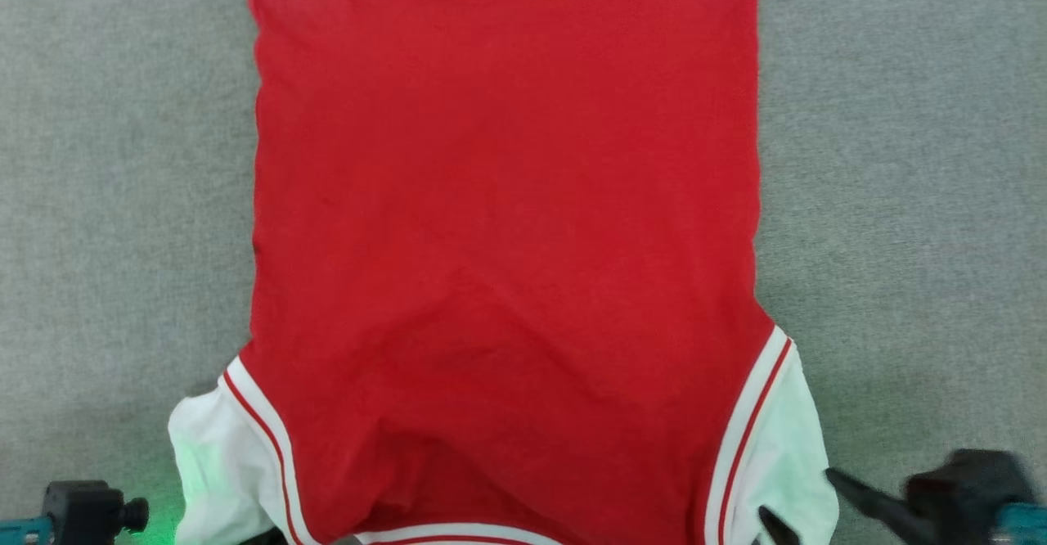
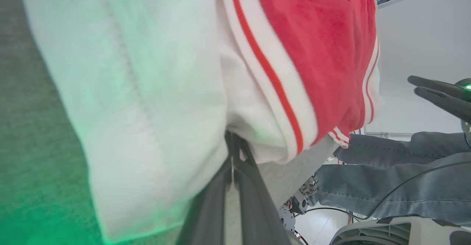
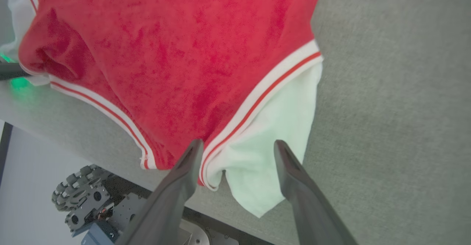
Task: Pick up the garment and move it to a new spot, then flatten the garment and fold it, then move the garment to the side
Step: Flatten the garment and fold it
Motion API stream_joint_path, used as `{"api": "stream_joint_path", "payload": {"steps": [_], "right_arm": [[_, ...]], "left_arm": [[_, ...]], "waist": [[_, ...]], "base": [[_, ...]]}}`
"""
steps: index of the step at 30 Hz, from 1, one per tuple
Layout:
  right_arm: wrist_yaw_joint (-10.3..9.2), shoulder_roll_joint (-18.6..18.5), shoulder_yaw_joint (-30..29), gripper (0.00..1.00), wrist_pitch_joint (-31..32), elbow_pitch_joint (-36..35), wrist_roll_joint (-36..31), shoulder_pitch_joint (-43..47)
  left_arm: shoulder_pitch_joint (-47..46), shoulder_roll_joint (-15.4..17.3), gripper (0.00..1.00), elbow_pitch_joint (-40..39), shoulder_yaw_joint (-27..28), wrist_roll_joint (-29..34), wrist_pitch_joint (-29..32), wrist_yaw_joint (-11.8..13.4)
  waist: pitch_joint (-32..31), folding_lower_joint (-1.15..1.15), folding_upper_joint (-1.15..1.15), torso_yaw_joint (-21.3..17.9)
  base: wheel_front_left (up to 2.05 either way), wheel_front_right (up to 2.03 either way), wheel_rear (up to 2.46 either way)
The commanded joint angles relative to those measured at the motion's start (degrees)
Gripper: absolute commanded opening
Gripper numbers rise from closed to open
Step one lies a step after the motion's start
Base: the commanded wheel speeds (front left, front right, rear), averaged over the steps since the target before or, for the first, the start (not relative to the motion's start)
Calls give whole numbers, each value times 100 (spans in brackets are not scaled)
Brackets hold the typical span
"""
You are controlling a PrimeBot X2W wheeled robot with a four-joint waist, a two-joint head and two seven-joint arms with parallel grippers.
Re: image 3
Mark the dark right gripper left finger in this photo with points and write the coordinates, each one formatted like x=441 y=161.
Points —
x=169 y=201

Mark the grey mecanum wheel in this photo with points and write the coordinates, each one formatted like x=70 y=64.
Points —
x=77 y=188

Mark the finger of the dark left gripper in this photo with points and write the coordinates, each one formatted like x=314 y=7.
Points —
x=13 y=71

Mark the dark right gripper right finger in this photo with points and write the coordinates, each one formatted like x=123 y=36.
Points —
x=309 y=204

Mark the red and white shirt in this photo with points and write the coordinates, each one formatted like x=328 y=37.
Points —
x=176 y=64

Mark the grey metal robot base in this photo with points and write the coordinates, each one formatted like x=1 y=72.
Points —
x=125 y=212

